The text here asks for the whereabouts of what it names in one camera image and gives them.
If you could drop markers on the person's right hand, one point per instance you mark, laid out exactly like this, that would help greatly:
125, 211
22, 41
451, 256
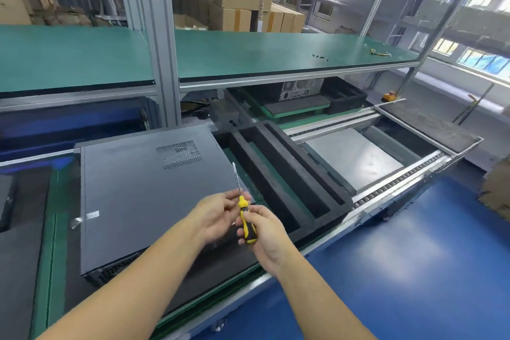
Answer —
267, 240

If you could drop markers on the person's left hand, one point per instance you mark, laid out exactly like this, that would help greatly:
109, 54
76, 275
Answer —
217, 216

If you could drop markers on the dark grey computer case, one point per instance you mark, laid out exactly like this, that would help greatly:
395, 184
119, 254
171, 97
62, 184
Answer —
143, 192

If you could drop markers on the distant computer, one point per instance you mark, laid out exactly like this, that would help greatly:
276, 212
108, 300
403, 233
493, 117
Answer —
301, 89

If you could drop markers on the person's right forearm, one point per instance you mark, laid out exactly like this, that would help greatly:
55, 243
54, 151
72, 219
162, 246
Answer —
327, 308

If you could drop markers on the black divided foam tray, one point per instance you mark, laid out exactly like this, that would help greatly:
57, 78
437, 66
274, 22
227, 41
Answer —
331, 208

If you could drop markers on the grey metal conveyor plate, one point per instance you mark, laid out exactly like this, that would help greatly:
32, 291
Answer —
358, 156

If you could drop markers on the green pallet dark mat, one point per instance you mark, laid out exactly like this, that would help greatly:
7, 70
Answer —
295, 106

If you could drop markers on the blue plastic crate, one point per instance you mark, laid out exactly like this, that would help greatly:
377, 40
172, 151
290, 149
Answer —
64, 132

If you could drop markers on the long green workbench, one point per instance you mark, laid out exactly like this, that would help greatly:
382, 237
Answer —
279, 53

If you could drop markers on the yellow push button box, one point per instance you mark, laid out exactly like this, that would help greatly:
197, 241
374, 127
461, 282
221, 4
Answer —
389, 97

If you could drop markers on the scattered small black screws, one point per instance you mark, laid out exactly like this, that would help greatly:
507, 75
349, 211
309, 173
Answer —
319, 57

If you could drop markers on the small yellowish hand tool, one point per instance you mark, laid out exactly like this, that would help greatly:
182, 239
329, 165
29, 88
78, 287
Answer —
380, 52

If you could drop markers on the large brown cardboard carton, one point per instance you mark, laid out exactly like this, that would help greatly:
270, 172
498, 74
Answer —
496, 188

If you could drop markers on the brown cardboard box black print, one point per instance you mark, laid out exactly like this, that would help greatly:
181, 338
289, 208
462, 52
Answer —
14, 5

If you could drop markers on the aluminium conveyor frame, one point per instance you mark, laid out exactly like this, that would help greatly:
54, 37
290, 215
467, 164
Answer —
319, 238

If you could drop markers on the thick aluminium frame post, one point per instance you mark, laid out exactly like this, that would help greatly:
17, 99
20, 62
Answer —
151, 41

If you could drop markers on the slim aluminium frame post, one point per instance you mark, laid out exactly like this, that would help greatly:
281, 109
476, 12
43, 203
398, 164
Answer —
446, 25

